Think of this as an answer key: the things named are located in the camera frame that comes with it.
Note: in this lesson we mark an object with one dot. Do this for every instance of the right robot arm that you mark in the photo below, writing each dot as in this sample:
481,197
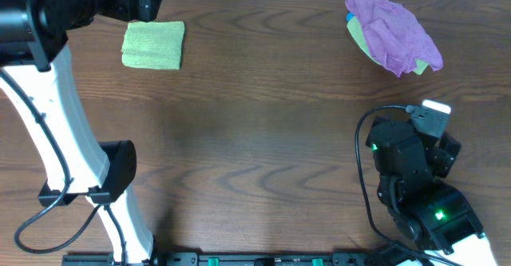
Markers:
412,158

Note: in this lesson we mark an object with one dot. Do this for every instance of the purple microfiber cloth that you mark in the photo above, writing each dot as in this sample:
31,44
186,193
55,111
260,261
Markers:
394,36

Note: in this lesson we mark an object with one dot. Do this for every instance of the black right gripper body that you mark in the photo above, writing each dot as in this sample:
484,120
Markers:
435,160

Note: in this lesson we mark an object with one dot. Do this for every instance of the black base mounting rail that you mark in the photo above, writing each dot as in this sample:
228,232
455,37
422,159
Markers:
335,259

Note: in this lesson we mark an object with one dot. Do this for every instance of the green microfiber cloth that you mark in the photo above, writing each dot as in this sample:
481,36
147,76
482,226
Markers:
153,45

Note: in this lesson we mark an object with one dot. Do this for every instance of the blue cloth corner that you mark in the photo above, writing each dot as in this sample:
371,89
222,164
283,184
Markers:
349,17

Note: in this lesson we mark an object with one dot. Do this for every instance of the light green cloth underneath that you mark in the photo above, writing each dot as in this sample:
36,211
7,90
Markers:
355,29

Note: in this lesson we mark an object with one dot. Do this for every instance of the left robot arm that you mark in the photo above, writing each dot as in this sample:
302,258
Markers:
37,77

